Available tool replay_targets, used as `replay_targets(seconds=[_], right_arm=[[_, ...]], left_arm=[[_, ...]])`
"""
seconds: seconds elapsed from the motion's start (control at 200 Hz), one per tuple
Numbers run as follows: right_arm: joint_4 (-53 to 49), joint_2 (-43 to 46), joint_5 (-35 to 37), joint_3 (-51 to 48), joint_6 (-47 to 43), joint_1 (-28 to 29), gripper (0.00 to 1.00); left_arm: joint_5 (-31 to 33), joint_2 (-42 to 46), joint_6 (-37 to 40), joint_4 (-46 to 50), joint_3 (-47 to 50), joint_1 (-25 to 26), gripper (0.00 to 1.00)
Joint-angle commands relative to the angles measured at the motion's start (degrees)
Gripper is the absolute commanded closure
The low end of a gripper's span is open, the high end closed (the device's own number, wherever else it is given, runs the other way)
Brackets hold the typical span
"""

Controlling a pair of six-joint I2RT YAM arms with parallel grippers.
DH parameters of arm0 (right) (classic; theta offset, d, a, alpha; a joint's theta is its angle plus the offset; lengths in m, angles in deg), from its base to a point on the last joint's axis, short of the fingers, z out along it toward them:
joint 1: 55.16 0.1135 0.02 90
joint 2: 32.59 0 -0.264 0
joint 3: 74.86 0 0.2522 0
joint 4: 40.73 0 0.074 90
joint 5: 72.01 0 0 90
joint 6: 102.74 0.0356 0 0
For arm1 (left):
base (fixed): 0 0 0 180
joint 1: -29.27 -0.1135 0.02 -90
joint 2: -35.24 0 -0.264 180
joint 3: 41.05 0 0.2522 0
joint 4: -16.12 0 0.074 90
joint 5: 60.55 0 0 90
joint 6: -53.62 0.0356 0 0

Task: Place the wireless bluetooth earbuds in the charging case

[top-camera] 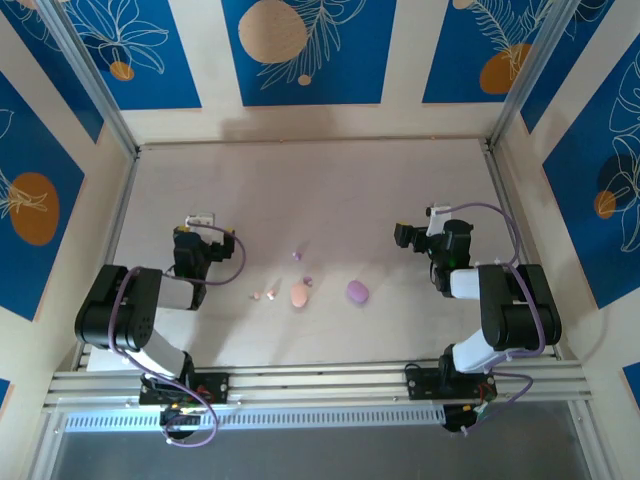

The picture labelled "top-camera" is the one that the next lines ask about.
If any grey metal sheet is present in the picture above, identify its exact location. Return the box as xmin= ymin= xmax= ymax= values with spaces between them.
xmin=29 ymin=429 xmax=601 ymax=480

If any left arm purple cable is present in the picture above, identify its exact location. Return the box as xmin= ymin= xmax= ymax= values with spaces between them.
xmin=107 ymin=224 xmax=247 ymax=447

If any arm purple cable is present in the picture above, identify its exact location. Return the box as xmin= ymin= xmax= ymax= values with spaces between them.
xmin=447 ymin=201 xmax=547 ymax=436
xmin=107 ymin=224 xmax=247 ymax=447

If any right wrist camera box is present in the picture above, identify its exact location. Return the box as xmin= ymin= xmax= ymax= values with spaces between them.
xmin=425 ymin=203 xmax=454 ymax=237

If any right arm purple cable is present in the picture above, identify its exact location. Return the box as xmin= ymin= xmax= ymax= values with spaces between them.
xmin=447 ymin=201 xmax=547 ymax=436

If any aluminium table side rail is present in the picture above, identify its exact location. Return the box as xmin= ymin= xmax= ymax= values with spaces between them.
xmin=74 ymin=149 xmax=142 ymax=371
xmin=480 ymin=139 xmax=564 ymax=360

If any blue floral wall panel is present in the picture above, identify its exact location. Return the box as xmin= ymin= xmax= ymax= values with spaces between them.
xmin=0 ymin=69 xmax=86 ymax=322
xmin=221 ymin=0 xmax=398 ymax=107
xmin=542 ymin=47 xmax=640 ymax=310
xmin=422 ymin=0 xmax=561 ymax=105
xmin=64 ymin=0 xmax=203 ymax=111

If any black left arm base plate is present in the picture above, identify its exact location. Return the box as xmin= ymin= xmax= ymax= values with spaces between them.
xmin=138 ymin=372 xmax=230 ymax=406

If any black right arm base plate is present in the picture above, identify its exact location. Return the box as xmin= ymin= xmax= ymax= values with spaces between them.
xmin=404 ymin=367 xmax=499 ymax=401

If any aluminium mounting rail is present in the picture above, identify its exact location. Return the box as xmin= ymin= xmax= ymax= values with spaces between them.
xmin=42 ymin=358 xmax=594 ymax=414

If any aluminium frame post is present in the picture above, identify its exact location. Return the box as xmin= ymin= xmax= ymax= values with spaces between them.
xmin=487 ymin=0 xmax=616 ymax=151
xmin=35 ymin=0 xmax=140 ymax=157

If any slotted grey cable duct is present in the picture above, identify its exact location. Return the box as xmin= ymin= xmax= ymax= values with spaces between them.
xmin=63 ymin=405 xmax=447 ymax=434

